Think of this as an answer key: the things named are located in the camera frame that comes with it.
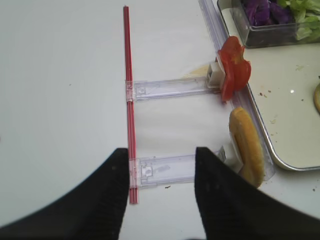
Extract front tomato slice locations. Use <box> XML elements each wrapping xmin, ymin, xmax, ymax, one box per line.
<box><xmin>217</xmin><ymin>36</ymin><xmax>242</xmax><ymax>102</ymax></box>

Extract left long clear rail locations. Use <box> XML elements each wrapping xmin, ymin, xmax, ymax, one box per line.
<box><xmin>198</xmin><ymin>0</ymin><xmax>275</xmax><ymax>181</ymax></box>

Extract upper left clear rail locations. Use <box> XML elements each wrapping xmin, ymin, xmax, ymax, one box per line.
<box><xmin>133</xmin><ymin>76</ymin><xmax>220</xmax><ymax>101</ymax></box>

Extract clear plastic salad container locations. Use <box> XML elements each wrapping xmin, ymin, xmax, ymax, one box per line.
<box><xmin>231</xmin><ymin>0</ymin><xmax>320</xmax><ymax>48</ymax></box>

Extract lower left clear rail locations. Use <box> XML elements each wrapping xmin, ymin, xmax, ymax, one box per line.
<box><xmin>129</xmin><ymin>154</ymin><xmax>196</xmax><ymax>189</ymax></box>

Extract white pusher block upper left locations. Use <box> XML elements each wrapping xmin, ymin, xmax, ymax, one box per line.
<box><xmin>206</xmin><ymin>56</ymin><xmax>226</xmax><ymax>89</ymax></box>

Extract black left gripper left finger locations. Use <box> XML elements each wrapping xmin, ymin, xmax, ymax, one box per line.
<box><xmin>0</xmin><ymin>148</ymin><xmax>130</xmax><ymax>240</ymax></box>

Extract white pusher block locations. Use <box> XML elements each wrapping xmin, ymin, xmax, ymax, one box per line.
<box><xmin>206</xmin><ymin>56</ymin><xmax>226</xmax><ymax>89</ymax></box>
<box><xmin>217</xmin><ymin>132</ymin><xmax>244</xmax><ymax>174</ymax></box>

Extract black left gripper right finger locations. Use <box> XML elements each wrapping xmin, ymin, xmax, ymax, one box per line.
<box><xmin>194</xmin><ymin>147</ymin><xmax>320</xmax><ymax>240</ymax></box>

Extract white pusher block lower left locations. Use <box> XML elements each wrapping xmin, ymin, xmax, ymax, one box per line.
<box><xmin>217</xmin><ymin>132</ymin><xmax>244</xmax><ymax>174</ymax></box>

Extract purple cabbage leaves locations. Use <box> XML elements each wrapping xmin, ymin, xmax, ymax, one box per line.
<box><xmin>241</xmin><ymin>0</ymin><xmax>295</xmax><ymax>27</ymax></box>

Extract green lettuce pile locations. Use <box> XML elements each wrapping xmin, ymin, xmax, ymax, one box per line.
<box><xmin>277</xmin><ymin>0</ymin><xmax>320</xmax><ymax>43</ymax></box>

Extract cream metal serving tray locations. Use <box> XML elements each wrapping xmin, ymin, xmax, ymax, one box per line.
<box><xmin>217</xmin><ymin>0</ymin><xmax>320</xmax><ymax>171</ymax></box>

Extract upright bun half left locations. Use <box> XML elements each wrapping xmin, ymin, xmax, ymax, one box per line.
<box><xmin>229</xmin><ymin>107</ymin><xmax>265</xmax><ymax>188</ymax></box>

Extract back tomato slice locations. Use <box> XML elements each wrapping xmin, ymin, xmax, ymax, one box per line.
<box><xmin>233</xmin><ymin>46</ymin><xmax>252</xmax><ymax>91</ymax></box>

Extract tomato slice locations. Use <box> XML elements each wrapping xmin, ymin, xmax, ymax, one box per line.
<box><xmin>233</xmin><ymin>46</ymin><xmax>252</xmax><ymax>91</ymax></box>
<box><xmin>217</xmin><ymin>36</ymin><xmax>242</xmax><ymax>102</ymax></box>

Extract left red straw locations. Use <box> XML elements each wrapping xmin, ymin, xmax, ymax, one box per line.
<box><xmin>123</xmin><ymin>5</ymin><xmax>139</xmax><ymax>205</ymax></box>

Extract bottom bun slice on tray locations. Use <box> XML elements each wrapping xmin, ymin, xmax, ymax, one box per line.
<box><xmin>313</xmin><ymin>84</ymin><xmax>320</xmax><ymax>113</ymax></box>

